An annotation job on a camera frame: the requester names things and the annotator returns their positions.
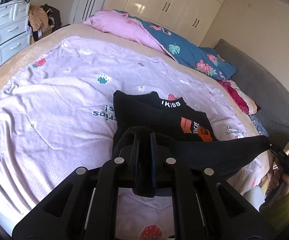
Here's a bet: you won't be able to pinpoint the black kids sweater orange patches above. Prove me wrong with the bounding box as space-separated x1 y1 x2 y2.
112 90 270 179

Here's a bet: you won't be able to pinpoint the pile of clothes in corner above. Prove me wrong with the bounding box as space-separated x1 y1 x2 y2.
28 4 62 42

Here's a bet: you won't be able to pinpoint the person's right hand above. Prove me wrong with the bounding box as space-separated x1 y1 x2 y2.
269 170 289 201

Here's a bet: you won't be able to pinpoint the grey padded headboard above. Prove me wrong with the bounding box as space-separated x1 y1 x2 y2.
215 38 289 148

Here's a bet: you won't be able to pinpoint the red and cream pillow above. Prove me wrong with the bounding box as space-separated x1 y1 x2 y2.
218 80 261 115

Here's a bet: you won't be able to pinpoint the lilac strawberry print bedsheet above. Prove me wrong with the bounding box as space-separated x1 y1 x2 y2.
0 36 257 233

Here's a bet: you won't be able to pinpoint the pink and blue floral quilt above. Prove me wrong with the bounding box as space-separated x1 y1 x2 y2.
83 10 237 81

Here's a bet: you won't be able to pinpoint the cream glossy wardrobe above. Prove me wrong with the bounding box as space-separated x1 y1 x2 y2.
104 0 224 46

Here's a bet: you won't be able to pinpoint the white plastic drawer cabinet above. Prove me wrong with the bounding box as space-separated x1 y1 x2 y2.
0 0 31 66

